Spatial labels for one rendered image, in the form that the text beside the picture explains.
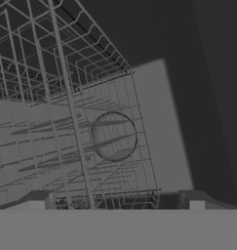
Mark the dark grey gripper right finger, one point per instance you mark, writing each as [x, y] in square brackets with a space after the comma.
[196, 196]

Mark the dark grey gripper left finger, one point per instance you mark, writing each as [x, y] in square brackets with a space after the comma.
[38, 197]

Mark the grey dishwasher door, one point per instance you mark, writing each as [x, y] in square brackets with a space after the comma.
[162, 130]

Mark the dark grey dishwasher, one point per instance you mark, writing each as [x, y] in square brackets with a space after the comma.
[149, 29]

